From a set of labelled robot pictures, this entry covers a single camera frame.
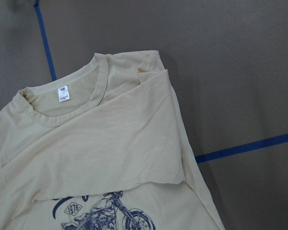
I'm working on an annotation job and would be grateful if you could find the beige printed t-shirt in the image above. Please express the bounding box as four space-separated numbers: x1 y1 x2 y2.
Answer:
0 50 224 230

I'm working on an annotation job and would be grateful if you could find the brown paper table cover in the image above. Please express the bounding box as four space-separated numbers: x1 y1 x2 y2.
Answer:
0 0 288 230

